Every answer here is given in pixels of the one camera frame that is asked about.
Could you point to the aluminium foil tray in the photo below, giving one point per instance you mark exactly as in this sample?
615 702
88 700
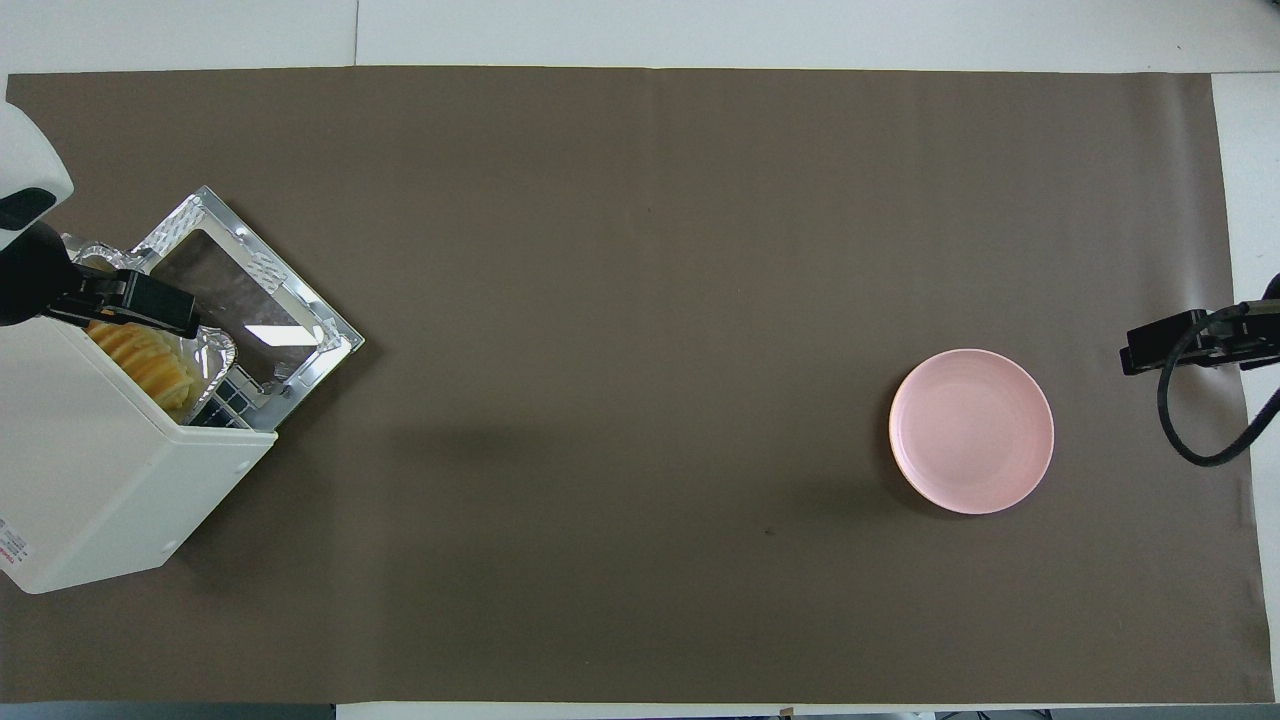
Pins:
215 355

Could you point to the pink round plate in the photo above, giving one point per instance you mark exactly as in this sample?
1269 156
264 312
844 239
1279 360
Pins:
972 430

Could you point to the sliced yellow bread loaf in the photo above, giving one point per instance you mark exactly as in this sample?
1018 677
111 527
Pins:
150 360

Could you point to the brown paper table mat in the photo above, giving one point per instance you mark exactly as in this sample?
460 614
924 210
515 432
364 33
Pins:
620 300

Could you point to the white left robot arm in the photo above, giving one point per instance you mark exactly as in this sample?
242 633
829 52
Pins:
25 150

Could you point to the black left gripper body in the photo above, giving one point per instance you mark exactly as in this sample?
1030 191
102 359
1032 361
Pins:
30 280

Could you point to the cream toaster oven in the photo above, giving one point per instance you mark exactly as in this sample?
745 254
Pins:
90 470

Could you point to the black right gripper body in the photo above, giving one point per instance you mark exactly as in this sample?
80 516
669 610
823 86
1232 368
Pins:
1268 340

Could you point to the glass oven door, metal frame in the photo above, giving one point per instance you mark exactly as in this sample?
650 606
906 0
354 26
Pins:
335 335

